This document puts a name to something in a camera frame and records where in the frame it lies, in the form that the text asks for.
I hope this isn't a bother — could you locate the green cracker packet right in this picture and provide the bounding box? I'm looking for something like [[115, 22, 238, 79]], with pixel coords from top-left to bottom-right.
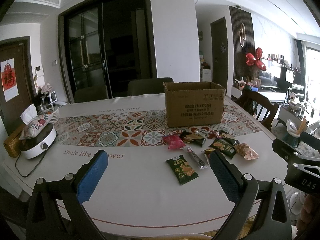
[[210, 138, 236, 159]]

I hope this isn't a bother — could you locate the orange clear snack packet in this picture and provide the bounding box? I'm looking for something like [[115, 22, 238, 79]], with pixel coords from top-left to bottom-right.
[[234, 143, 259, 160]]

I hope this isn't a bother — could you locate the slim silver snack bar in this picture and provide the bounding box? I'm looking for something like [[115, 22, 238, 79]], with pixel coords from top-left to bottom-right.
[[186, 146, 208, 170]]

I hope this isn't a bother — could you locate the green cracker snack packet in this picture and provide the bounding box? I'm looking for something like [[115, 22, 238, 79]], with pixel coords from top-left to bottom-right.
[[165, 155, 199, 185]]

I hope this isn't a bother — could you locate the dark green biscuit packet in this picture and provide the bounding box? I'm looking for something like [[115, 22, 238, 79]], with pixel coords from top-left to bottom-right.
[[180, 131, 206, 146]]

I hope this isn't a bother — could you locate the white round induction cooker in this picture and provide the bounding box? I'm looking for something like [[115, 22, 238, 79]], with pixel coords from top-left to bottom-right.
[[19, 123, 57, 159]]

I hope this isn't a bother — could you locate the pink snack packet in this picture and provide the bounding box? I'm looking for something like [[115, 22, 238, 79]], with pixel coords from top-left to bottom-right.
[[162, 134, 185, 150]]

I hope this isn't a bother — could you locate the wooden dining chair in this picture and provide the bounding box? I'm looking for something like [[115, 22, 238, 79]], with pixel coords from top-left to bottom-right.
[[235, 85, 279, 131]]

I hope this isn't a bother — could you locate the patterned tile table runner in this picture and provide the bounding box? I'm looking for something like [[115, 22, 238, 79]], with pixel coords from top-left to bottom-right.
[[54, 105, 261, 147]]

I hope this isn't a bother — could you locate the white woven basket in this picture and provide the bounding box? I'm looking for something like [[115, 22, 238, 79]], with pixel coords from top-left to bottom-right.
[[39, 106, 60, 124]]

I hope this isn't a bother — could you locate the floral fabric tissue box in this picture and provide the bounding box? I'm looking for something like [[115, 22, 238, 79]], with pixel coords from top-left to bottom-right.
[[19, 104, 52, 140]]

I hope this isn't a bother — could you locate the woven yellow box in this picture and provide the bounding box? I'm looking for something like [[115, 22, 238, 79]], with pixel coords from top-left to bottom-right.
[[3, 124, 25, 158]]

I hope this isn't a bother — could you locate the white tv cabinet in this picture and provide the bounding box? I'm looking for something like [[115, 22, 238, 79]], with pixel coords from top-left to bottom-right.
[[230, 84, 287, 103]]

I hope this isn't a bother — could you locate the brown cardboard box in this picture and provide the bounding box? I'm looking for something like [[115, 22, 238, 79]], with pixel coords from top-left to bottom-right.
[[163, 82, 226, 127]]

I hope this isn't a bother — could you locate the dark left chair back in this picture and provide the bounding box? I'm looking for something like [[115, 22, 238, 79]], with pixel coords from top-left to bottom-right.
[[74, 85, 108, 103]]

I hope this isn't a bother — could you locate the dark chair behind table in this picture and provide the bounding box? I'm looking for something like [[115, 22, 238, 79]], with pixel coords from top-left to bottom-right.
[[127, 77, 174, 96]]

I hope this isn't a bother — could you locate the red balloon bouquet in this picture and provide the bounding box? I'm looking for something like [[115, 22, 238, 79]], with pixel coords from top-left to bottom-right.
[[246, 47, 266, 71]]

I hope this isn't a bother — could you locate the red fu door poster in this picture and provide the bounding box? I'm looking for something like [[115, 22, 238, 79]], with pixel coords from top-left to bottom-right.
[[1, 59, 19, 102]]

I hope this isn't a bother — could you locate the black power cable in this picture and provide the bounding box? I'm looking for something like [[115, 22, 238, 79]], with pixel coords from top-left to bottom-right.
[[15, 149, 48, 178]]

